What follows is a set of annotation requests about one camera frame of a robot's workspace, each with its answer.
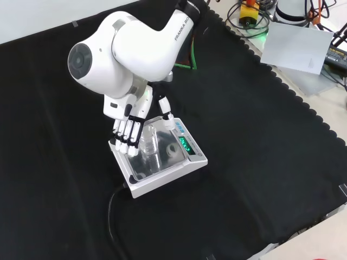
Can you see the small clear glass beaker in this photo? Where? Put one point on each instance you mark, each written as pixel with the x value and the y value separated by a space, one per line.
pixel 149 146

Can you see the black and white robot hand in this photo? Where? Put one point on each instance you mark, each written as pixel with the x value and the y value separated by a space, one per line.
pixel 127 108

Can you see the black power adapter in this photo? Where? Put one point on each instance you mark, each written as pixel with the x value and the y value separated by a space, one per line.
pixel 337 55

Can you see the black bench cloth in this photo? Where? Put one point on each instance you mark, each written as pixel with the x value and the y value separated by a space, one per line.
pixel 244 162

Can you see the yellow stop button box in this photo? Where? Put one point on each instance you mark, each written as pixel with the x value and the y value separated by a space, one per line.
pixel 248 13

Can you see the pale grey board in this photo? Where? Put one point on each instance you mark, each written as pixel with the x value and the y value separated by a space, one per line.
pixel 295 46

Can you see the grey tape strip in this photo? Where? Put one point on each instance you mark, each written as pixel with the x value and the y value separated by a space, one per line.
pixel 74 24

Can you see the black cloth clip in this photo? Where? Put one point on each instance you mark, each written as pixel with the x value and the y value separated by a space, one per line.
pixel 211 257
pixel 343 190

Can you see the white electronic balance steel pan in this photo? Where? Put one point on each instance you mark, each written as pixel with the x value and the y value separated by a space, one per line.
pixel 168 178

